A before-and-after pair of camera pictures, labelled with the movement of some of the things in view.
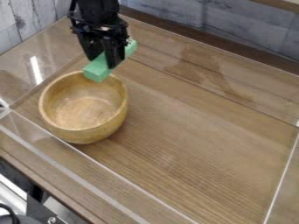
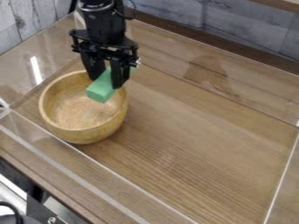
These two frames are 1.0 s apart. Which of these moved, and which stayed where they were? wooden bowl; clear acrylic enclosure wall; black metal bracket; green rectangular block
Moved: green rectangular block
Stayed: wooden bowl; black metal bracket; clear acrylic enclosure wall
